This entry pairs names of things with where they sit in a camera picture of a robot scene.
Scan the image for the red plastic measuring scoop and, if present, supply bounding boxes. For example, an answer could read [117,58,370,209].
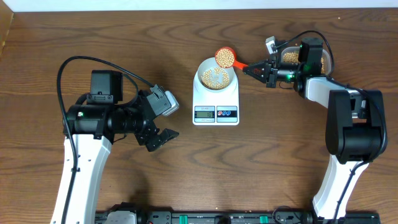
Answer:
[215,47,247,70]

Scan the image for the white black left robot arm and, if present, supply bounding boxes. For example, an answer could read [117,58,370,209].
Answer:
[51,70,179,223]

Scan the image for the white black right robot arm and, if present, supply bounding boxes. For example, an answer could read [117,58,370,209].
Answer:
[243,35,387,223]

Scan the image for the soybeans in grey bowl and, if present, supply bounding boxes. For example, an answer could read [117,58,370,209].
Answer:
[200,67,230,90]

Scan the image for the white digital kitchen scale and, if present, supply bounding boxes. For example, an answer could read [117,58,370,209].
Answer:
[192,69,239,126]

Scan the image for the grey plastic bowl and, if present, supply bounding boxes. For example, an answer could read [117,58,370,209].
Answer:
[197,57,236,90]

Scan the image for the clear container of soybeans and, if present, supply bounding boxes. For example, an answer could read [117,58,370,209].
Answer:
[281,46,332,75]

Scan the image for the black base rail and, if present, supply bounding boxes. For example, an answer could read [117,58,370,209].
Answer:
[95,202,382,224]

